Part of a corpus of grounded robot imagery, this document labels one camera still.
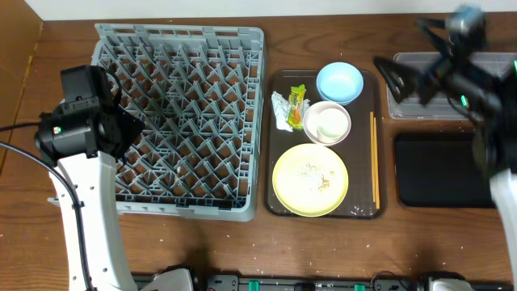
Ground dark brown serving tray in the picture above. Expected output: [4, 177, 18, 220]
[263, 70, 385, 220]

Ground white cup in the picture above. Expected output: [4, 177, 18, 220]
[317, 108, 350, 143]

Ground yellow plate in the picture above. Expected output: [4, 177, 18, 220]
[271, 143, 349, 217]

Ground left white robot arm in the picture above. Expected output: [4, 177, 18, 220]
[35, 65, 145, 290]

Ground clear plastic bin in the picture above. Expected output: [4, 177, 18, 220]
[387, 52, 516, 120]

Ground black tray bin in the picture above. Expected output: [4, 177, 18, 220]
[393, 133, 495, 209]

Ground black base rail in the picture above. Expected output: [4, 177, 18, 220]
[132, 266, 514, 291]

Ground yellow green snack wrapper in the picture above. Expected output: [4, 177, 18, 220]
[287, 84, 306, 129]

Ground white napkin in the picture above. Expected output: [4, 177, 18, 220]
[271, 91, 309, 132]

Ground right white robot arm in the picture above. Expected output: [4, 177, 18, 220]
[373, 5, 516, 268]

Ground light blue bowl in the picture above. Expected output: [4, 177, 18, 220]
[316, 62, 364, 105]

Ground grey dishwasher rack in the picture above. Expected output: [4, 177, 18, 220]
[92, 23, 267, 221]

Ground right wooden chopstick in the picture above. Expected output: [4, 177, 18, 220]
[373, 117, 380, 210]

